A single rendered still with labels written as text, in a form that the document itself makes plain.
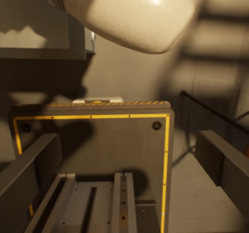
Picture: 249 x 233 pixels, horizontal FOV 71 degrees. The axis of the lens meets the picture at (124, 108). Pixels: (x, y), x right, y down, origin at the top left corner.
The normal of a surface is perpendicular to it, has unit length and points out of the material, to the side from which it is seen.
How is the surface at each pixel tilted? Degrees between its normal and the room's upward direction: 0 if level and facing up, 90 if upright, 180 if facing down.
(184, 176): 0
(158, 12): 15
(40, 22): 0
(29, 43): 0
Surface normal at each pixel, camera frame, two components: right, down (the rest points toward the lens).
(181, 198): 0.00, 0.25
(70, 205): -0.02, -0.97
